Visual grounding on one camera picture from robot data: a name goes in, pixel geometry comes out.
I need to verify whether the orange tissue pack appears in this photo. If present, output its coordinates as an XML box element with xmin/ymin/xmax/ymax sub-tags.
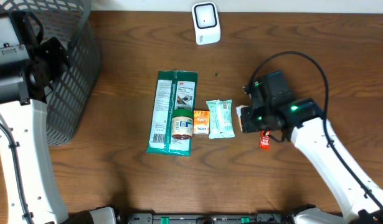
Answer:
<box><xmin>193</xmin><ymin>110</ymin><xmax>210</xmax><ymax>135</ymax></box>
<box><xmin>235</xmin><ymin>105</ymin><xmax>247</xmax><ymax>132</ymax></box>

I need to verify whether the red snack bar wrapper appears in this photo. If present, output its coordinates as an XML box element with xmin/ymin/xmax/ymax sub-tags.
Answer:
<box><xmin>259</xmin><ymin>131</ymin><xmax>271</xmax><ymax>150</ymax></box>

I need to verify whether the mint green wipes packet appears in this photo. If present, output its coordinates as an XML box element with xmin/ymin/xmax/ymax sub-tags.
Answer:
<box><xmin>206</xmin><ymin>100</ymin><xmax>235</xmax><ymax>139</ymax></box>

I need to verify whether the green lid glass jar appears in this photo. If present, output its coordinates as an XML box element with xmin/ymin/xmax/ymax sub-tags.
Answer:
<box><xmin>171</xmin><ymin>109</ymin><xmax>194</xmax><ymax>140</ymax></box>

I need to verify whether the green 3M gloves package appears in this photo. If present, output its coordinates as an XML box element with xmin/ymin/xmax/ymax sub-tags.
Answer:
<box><xmin>146</xmin><ymin>70</ymin><xmax>198</xmax><ymax>156</ymax></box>

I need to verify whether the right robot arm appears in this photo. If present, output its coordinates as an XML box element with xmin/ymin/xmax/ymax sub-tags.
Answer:
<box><xmin>239</xmin><ymin>70</ymin><xmax>383</xmax><ymax>223</ymax></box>

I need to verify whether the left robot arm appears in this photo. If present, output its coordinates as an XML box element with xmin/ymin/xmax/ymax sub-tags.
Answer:
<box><xmin>0</xmin><ymin>11</ymin><xmax>120</xmax><ymax>223</ymax></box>

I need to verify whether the white barcode scanner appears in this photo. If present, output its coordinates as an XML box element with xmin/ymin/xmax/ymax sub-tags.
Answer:
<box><xmin>191</xmin><ymin>2</ymin><xmax>221</xmax><ymax>45</ymax></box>

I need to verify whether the grey plastic mesh basket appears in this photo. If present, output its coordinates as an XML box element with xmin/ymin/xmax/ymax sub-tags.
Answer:
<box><xmin>0</xmin><ymin>0</ymin><xmax>102</xmax><ymax>146</ymax></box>

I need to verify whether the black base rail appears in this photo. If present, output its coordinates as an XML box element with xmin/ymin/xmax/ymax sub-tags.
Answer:
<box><xmin>126</xmin><ymin>213</ymin><xmax>295</xmax><ymax>224</ymax></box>

